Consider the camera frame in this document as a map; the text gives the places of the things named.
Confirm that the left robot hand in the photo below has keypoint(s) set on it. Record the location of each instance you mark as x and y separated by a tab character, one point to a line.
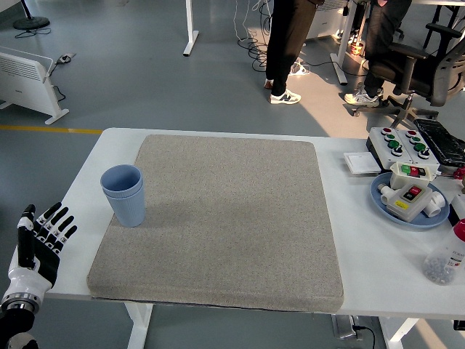
29	280

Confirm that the blue ribbed cup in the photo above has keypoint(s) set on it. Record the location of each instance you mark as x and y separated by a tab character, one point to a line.
127	214
121	192

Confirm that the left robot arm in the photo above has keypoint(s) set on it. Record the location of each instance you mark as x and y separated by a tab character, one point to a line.
16	320

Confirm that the white push-button control box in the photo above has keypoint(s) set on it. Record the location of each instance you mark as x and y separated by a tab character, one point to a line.
428	143
381	145

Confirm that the white table leg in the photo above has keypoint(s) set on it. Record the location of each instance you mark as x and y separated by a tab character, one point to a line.
140	327
399	336

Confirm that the white panel heater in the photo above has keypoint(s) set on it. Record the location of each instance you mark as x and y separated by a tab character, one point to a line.
325	18
25	83

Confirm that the grey-brown mat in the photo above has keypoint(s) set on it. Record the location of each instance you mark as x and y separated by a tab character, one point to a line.
236	218

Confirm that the grey floor socket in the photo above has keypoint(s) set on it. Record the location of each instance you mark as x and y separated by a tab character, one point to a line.
66	57

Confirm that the black fan stand base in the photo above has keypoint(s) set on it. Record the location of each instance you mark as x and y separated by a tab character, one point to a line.
32	22

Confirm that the white desk leg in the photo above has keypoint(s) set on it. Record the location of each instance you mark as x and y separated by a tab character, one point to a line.
191	32
343	47

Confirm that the white floor power strip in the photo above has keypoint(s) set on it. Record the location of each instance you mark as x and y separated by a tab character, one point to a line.
301	68

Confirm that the person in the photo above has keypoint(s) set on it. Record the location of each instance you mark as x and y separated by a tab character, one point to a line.
287	43
381	36

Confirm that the blue plate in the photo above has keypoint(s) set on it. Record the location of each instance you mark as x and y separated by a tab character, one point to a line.
381	211

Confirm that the white pipe fitting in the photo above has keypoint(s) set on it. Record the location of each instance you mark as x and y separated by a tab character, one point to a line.
436	203
386	194

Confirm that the clear bottle with red cap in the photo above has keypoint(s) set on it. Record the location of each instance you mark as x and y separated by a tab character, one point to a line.
441	267

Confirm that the black wrapped keyboard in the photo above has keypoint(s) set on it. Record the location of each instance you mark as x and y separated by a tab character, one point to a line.
441	140

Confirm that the black office chair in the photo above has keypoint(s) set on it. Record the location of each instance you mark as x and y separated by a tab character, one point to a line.
417	76

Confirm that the red small object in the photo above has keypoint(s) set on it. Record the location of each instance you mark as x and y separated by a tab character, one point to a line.
460	175

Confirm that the white wall switch plate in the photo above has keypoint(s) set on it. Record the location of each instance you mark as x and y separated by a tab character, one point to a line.
361	163

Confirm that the white green-red button switch box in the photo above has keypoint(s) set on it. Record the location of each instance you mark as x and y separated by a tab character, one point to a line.
399	178

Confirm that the grey red rocker switch box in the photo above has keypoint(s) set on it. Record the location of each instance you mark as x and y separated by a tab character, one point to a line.
407	209

